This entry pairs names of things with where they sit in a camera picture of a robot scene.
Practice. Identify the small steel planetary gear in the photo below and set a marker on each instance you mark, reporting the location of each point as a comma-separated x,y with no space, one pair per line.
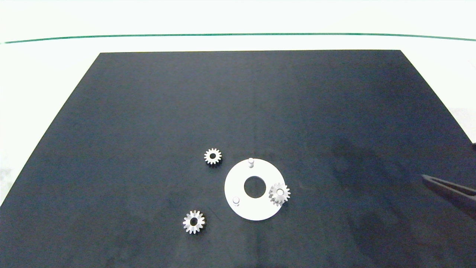
208,156
285,197
187,222

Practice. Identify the round white pinned plate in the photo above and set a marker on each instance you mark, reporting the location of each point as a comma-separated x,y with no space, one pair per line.
238,182

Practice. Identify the dark rectangular mat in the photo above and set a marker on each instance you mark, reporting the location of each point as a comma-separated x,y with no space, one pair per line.
148,111

